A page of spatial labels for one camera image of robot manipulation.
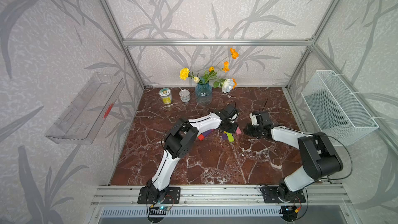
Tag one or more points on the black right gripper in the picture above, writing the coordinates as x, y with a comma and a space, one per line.
247, 130

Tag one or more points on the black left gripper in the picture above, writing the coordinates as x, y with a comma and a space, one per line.
233, 130

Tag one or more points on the light pink block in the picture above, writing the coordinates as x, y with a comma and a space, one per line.
238, 131

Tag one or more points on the large purple block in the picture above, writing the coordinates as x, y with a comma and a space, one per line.
205, 134

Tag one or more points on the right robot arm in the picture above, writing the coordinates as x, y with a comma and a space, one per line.
318, 156

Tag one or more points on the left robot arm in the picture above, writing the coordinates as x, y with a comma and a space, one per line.
180, 139

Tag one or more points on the blue glass vase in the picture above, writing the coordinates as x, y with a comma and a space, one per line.
203, 94

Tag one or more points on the yellow orange flower bouquet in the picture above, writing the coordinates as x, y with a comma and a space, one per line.
212, 74

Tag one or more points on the white tin can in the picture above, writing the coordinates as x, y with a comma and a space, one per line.
185, 95

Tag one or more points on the yellow green tin can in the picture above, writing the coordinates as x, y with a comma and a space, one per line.
166, 96

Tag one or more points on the right circuit board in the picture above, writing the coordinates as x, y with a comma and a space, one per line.
289, 213

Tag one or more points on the circuit board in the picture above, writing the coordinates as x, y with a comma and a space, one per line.
289, 213
159, 210

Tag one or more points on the left circuit board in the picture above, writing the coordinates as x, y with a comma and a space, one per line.
159, 210

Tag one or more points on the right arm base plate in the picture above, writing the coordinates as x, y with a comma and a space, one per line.
279, 194

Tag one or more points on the white wire mesh basket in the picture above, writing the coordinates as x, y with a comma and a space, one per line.
336, 109

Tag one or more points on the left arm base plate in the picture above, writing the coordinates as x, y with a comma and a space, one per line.
170, 195

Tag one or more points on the clear plastic wall shelf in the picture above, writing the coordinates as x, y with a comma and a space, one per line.
82, 120

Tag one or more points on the aluminium frame post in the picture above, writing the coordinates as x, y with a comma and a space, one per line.
108, 13

